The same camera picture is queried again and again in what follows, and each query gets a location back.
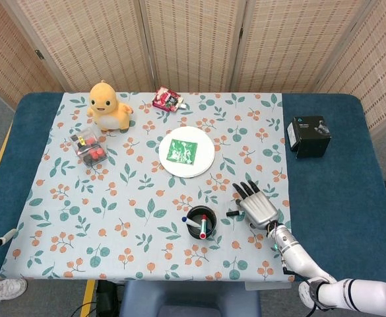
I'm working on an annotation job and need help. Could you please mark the green foil sachet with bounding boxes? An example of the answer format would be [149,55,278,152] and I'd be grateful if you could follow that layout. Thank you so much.
[166,138,199,165]

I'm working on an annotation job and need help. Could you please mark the white sneaker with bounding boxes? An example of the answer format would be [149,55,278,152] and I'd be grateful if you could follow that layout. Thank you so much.
[0,278,28,306]

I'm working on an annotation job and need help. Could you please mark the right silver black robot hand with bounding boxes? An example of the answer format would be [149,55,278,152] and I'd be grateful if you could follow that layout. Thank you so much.
[232,180,279,230]

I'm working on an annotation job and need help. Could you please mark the black cardboard box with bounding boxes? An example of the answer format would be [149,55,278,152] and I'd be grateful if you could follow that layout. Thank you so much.
[286,115,332,159]

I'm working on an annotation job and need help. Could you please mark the red snack packet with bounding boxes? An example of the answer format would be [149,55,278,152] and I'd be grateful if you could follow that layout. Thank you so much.
[152,86,186,112]

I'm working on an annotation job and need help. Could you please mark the floral fruit print tablecloth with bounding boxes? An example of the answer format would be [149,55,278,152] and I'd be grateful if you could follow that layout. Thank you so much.
[0,92,296,283]

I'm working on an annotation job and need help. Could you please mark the red capped green marker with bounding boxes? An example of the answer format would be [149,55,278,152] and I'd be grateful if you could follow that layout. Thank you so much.
[199,214,209,239]

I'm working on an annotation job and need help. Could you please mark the clear box with red caps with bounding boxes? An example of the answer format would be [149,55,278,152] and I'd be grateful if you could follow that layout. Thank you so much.
[69,127,110,168]

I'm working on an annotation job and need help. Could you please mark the black cup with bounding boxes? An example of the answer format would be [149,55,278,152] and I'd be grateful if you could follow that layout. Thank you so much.
[185,205,217,240]

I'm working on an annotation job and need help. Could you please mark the blue capped whiteboard marker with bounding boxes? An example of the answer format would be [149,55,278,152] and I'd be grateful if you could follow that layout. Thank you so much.
[181,216,202,229]

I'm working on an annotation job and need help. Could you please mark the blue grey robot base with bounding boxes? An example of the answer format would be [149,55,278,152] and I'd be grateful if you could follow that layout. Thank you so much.
[123,280,262,317]

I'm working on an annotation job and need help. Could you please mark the woven bamboo screen panel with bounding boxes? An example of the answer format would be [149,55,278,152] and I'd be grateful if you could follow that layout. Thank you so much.
[0,0,60,110]
[230,0,383,95]
[139,0,248,93]
[314,0,386,139]
[0,0,156,93]

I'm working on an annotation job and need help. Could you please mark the white paper plate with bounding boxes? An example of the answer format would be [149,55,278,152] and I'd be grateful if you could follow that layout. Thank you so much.
[158,126,216,179]

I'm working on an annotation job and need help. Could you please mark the yellow plush dinosaur toy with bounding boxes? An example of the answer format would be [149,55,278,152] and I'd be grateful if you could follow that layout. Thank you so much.
[86,80,134,132]

